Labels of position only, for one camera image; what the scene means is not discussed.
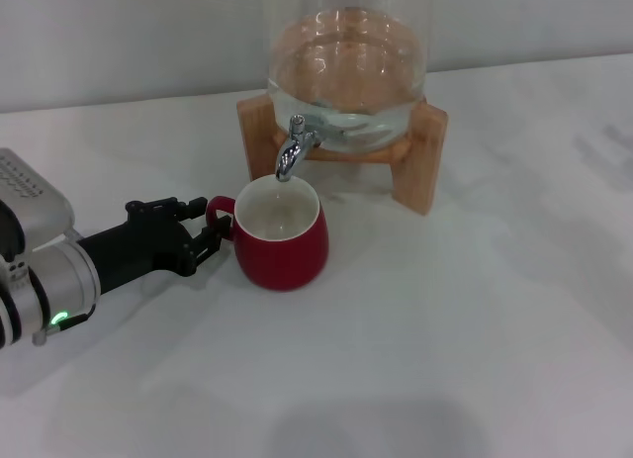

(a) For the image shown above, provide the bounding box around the wooden dispenser stand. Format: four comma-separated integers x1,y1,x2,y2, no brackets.
235,93,449,217

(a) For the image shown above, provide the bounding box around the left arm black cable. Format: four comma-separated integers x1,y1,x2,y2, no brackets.
31,304,96,346

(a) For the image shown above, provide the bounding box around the chrome faucet tap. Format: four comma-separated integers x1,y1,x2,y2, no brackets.
274,113,348,183

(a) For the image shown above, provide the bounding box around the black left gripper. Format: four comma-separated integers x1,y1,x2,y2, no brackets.
78,196,234,295

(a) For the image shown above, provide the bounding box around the glass water dispenser jar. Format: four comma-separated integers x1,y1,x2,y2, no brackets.
264,0,428,147

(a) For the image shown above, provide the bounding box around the red ceramic cup white inside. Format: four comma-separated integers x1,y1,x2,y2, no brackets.
204,175,330,293

